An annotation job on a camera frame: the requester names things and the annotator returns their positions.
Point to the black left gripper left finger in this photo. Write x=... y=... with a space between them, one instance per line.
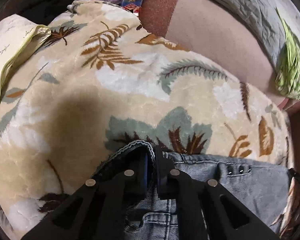
x=99 y=211

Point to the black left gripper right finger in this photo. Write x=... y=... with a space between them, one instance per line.
x=206 y=209

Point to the grey blue denim jeans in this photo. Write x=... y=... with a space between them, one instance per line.
x=261 y=187

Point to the beige leaf pattern fleece blanket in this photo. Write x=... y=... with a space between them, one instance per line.
x=100 y=82

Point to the green patterned cloth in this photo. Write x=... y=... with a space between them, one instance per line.
x=287 y=80

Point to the pink brown bed sheet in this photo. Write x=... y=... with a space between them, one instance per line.
x=206 y=28

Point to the cream pillow with yellow trim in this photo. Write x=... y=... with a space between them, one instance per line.
x=19 y=39

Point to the black cloth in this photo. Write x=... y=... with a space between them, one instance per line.
x=42 y=11

